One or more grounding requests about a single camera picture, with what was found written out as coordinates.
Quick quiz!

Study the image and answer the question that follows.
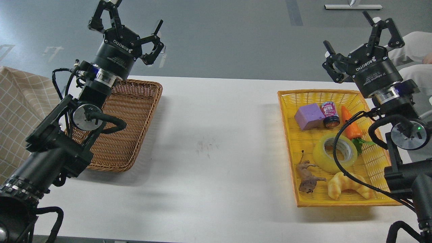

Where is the purple foam block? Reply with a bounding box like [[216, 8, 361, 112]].
[[294, 103, 325, 131]]

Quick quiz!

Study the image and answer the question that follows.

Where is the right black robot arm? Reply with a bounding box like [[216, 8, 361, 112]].
[[322, 11, 432, 243]]

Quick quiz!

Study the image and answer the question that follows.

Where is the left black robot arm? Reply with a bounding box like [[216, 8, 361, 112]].
[[1, 0, 164, 243]]

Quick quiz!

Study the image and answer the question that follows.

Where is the toy croissant bread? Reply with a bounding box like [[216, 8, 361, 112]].
[[327, 172, 373, 200]]

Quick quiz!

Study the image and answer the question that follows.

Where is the beige checkered cloth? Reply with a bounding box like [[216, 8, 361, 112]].
[[0, 66, 60, 183]]

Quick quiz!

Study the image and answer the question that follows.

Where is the orange toy carrot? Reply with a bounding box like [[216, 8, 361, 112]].
[[341, 106, 375, 154]]

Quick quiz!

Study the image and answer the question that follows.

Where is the brown toy lion figure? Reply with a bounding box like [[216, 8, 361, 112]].
[[296, 150, 327, 194]]

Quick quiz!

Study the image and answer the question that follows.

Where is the white metal stand base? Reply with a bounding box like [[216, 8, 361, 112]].
[[324, 0, 383, 10]]

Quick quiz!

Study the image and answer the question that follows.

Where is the brown wicker basket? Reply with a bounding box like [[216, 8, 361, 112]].
[[64, 79, 163, 172]]

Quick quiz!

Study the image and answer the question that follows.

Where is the person in white clothing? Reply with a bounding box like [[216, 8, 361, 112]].
[[388, 31, 432, 114]]

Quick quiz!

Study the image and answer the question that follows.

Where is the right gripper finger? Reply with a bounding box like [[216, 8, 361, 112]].
[[363, 11, 405, 54], [322, 40, 355, 83]]

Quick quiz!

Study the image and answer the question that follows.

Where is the small pink drink can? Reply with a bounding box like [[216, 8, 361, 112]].
[[320, 101, 341, 129]]

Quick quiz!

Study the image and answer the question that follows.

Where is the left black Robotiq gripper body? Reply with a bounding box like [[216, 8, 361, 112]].
[[91, 27, 142, 80]]

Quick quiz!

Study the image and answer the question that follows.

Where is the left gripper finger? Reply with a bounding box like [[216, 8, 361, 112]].
[[138, 20, 165, 66], [88, 0, 123, 34]]

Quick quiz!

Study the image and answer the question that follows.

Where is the yellow plastic basket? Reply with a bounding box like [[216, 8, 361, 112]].
[[277, 89, 403, 207]]

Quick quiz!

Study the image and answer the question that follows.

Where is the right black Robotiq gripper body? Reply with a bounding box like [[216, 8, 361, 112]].
[[347, 47, 403, 99]]

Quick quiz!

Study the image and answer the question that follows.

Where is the yellow clear tape roll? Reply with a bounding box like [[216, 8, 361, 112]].
[[312, 132, 358, 174]]

